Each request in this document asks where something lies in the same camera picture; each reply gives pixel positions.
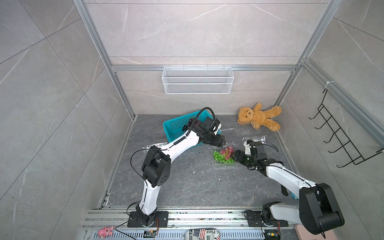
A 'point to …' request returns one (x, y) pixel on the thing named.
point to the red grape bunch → (227, 152)
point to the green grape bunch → (220, 157)
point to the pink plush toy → (104, 231)
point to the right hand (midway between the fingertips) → (236, 156)
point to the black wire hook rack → (343, 140)
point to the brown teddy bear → (257, 117)
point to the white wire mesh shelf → (195, 80)
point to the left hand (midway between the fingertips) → (222, 140)
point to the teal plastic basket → (173, 128)
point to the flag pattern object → (202, 234)
